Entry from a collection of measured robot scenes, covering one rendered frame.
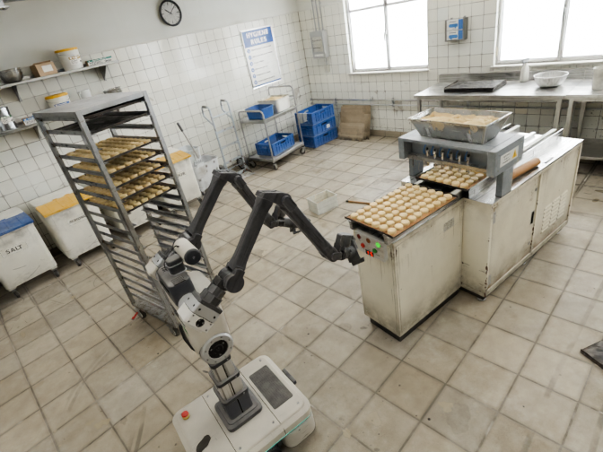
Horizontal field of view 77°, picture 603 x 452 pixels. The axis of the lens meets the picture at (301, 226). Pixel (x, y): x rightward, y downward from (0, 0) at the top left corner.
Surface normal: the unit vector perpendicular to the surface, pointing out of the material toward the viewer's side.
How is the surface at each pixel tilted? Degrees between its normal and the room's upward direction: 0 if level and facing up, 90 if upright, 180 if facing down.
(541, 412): 0
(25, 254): 91
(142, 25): 90
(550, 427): 0
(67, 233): 92
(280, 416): 0
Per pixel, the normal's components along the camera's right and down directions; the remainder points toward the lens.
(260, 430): -0.18, -0.86
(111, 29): 0.70, 0.23
